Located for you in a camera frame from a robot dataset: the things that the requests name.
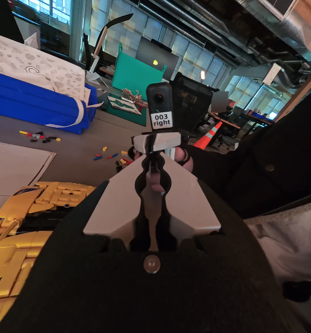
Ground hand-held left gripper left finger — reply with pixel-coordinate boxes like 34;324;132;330
83;153;149;248

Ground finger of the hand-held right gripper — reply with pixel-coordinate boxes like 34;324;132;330
152;133;182;152
132;134;153;154

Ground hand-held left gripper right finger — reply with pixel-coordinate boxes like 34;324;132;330
157;152;221;248

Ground yellow toy brick car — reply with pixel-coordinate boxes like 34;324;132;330
0;181;97;331

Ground person's right hand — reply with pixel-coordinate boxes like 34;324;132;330
133;147;194;193

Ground green cutting mat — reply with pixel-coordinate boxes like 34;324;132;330
107;92;148;127

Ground small wooden model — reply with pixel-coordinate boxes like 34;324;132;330
121;88;148;108

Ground scatter of small coloured pins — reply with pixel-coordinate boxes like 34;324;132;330
93;146;134;173

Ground white green puzzle board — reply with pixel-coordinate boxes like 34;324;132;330
107;95;142;116

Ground teal plastic bin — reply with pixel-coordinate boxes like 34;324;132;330
111;43;168;95

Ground orange traffic cone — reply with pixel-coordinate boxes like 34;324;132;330
192;121;223;151

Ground person's fleece-lined jacket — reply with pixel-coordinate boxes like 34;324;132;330
189;86;311;333

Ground cluster of tiny coloured pieces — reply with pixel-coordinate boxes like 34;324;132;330
19;130;62;144

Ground open instruction booklet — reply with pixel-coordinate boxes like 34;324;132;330
0;140;57;222

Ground hanging white sign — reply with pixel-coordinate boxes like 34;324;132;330
262;62;283;86

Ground blue plastic bin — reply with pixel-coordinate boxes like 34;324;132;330
0;70;97;135

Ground white patterned paper bag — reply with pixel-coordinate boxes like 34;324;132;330
0;31;104;128

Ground paned window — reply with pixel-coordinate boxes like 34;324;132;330
12;0;73;27

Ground dark upright panel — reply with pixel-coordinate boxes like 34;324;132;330
0;0;25;44

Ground dark wall monitor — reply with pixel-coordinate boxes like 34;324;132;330
136;36;180;82

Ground silver ventilation duct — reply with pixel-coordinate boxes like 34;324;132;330
262;0;311;63

